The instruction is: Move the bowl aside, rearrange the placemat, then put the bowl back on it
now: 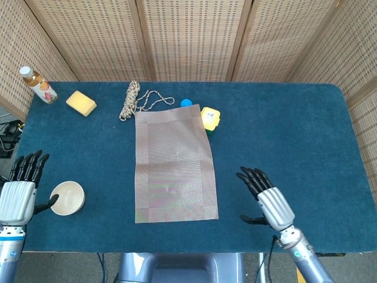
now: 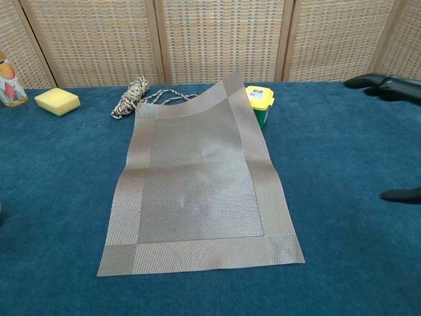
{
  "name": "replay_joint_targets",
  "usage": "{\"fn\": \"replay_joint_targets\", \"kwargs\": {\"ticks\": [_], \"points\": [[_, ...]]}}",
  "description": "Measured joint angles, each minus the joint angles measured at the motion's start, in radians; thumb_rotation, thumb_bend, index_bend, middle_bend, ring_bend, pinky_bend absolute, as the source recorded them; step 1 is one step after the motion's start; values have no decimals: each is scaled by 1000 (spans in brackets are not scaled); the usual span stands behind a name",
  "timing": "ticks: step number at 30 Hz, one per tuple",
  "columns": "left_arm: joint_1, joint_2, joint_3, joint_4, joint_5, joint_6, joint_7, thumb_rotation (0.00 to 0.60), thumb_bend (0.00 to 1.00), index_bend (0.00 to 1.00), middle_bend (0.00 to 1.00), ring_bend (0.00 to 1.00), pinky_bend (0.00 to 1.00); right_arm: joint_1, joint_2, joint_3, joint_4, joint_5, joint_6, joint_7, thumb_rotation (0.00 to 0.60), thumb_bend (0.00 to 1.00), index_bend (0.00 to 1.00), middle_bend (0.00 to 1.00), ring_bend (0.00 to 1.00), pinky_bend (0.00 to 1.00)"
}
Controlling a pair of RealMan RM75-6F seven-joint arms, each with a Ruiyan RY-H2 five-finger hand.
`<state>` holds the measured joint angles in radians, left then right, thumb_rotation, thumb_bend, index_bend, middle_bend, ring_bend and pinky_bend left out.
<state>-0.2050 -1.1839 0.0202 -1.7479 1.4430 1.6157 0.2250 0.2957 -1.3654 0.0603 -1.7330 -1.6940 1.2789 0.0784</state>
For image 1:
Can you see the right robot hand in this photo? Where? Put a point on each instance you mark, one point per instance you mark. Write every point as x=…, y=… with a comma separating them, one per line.
x=275, y=209

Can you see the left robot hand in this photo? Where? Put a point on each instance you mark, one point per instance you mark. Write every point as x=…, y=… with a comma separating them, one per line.
x=16, y=203

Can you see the white bowl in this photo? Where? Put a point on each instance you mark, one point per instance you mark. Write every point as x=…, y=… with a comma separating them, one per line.
x=68, y=199

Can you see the brown woven placemat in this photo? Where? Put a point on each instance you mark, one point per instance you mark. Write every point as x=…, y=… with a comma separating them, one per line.
x=176, y=165

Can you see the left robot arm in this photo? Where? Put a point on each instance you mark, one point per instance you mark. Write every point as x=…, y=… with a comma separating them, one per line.
x=9, y=253

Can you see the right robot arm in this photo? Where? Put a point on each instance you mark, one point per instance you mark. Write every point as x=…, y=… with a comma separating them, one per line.
x=306, y=259

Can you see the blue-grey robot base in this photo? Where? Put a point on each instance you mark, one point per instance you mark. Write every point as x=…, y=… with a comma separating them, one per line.
x=176, y=265

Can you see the black bar under table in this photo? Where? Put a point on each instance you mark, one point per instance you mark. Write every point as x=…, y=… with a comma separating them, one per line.
x=330, y=253

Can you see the yellow floor tape strip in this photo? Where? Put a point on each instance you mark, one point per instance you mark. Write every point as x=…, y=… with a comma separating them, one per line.
x=300, y=275

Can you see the blue felt table cover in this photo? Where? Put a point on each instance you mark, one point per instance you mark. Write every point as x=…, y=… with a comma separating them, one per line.
x=279, y=132

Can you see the green container with yellow lid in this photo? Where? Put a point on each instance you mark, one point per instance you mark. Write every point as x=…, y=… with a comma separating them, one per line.
x=210, y=118

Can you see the juice bottle with white cap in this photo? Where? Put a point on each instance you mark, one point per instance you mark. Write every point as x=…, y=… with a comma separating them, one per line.
x=41, y=87

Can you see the yellow sponge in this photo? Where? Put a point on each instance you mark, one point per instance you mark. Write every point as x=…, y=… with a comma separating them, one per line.
x=81, y=103

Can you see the blue ball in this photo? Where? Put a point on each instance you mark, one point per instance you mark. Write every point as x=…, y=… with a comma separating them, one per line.
x=186, y=102

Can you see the woven bamboo screen panel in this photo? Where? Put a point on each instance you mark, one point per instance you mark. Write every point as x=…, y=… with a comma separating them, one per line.
x=191, y=38
x=17, y=59
x=279, y=38
x=353, y=59
x=94, y=38

